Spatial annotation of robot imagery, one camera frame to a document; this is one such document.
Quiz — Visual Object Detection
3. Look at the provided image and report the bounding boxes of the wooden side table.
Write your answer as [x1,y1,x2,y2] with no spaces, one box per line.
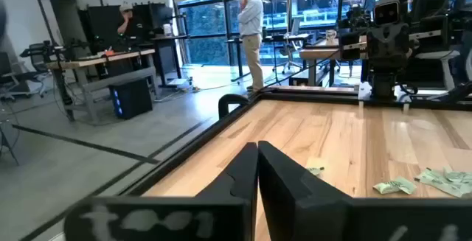
[298,37,369,87]

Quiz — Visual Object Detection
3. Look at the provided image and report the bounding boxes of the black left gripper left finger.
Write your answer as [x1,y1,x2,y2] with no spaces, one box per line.
[62,142,258,241]

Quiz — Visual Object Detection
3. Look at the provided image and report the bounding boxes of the dark office chair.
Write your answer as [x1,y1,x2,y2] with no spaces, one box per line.
[0,43,49,102]

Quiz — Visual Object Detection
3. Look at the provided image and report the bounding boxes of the person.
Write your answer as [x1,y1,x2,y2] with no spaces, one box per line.
[237,0,266,93]
[116,0,145,52]

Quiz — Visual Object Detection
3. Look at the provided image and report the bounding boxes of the wooden workbench with grey legs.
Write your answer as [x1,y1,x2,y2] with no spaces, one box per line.
[46,48,160,123]

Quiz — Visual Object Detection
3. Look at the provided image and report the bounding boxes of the white chair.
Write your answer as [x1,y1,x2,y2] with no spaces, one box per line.
[412,49,462,91]

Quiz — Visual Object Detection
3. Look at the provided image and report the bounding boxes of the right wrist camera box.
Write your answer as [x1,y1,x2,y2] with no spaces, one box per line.
[372,0,402,27]

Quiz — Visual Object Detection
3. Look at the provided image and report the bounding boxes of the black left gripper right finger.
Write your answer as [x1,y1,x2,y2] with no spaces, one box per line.
[257,140,472,241]

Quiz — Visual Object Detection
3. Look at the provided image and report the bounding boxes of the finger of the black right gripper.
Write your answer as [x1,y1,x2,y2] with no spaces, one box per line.
[338,32,362,62]
[412,14,449,39]

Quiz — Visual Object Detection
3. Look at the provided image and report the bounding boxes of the pale patterned mug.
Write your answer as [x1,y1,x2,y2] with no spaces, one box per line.
[325,29,339,46]

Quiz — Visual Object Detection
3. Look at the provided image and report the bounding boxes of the green sweetener packet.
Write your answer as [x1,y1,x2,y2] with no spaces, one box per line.
[372,176,417,196]
[413,167,466,199]
[305,166,326,178]
[442,170,472,186]

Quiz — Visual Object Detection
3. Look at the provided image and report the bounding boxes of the black standing desk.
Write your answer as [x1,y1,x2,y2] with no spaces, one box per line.
[147,33,192,88]

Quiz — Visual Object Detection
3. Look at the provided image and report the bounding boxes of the black computer tower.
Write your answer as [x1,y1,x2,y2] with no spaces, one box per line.
[109,77,154,121]

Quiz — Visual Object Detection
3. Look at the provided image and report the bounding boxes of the black monitor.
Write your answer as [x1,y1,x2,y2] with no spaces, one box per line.
[78,4,122,52]
[131,1,174,32]

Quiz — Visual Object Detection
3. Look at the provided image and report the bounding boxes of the grey office chair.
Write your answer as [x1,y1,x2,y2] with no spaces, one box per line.
[274,15,309,75]

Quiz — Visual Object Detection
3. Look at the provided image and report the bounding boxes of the black metal table frame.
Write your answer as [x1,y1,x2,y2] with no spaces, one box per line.
[121,85,472,198]

